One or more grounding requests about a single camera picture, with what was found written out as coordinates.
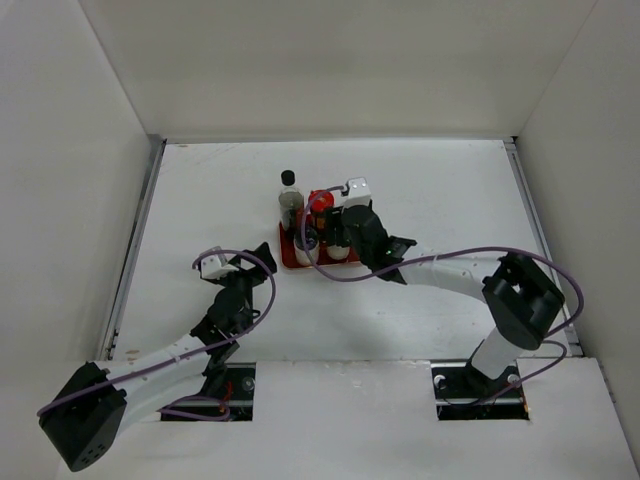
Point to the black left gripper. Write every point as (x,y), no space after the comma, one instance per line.
(258,273)

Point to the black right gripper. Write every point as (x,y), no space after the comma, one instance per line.
(334,220)

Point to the salt grinder black clear top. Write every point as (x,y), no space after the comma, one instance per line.
(338,244)

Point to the red lid sauce jar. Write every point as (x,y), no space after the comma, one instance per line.
(320,204)

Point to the white shaker black knob lid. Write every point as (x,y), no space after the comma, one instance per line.
(306,246)

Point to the soy sauce bottle red label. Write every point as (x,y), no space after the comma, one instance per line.
(291,202)

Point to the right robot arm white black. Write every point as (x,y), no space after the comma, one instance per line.
(521,298)

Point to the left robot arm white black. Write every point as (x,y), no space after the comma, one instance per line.
(99,401)

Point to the red lacquer tray gold emblem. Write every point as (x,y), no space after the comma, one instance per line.
(287,254)

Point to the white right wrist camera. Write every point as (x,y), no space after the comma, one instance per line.
(356,192)

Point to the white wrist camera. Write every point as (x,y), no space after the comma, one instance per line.
(213,264)
(356,192)

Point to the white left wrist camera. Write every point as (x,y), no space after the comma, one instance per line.
(213,264)

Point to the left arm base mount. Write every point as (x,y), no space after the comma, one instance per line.
(226,396)

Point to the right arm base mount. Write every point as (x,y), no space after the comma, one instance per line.
(461,394)

